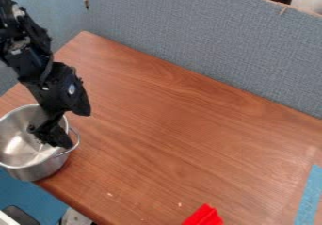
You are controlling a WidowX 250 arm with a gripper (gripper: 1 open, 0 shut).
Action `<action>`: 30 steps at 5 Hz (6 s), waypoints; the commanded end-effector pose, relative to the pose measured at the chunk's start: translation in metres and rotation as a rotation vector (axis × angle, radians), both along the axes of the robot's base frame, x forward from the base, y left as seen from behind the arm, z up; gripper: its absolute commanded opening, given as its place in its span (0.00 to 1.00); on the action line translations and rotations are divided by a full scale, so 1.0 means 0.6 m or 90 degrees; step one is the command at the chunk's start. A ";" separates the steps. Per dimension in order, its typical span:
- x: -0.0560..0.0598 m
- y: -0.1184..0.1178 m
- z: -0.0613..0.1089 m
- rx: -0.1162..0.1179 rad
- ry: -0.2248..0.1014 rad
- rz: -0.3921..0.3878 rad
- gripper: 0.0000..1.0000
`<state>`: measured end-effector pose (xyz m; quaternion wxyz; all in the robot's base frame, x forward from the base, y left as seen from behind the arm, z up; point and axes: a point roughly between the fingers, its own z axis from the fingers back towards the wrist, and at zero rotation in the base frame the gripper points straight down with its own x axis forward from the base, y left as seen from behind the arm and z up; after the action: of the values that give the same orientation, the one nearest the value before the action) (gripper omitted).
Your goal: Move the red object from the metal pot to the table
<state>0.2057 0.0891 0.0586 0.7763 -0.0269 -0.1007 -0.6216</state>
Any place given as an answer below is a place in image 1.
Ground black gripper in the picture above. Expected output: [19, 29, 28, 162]
[19, 62, 91, 149]

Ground silver metal pot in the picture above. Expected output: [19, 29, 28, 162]
[0, 104, 80, 182]

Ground red plastic block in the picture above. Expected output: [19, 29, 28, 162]
[182, 204, 225, 225]

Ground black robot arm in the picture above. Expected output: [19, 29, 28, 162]
[0, 0, 91, 149]

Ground black object bottom left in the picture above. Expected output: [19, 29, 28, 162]
[3, 205, 40, 225]

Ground white round object below table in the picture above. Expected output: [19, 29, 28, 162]
[62, 208, 94, 225]

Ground blue tape strip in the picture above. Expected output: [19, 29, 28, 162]
[294, 165, 322, 225]

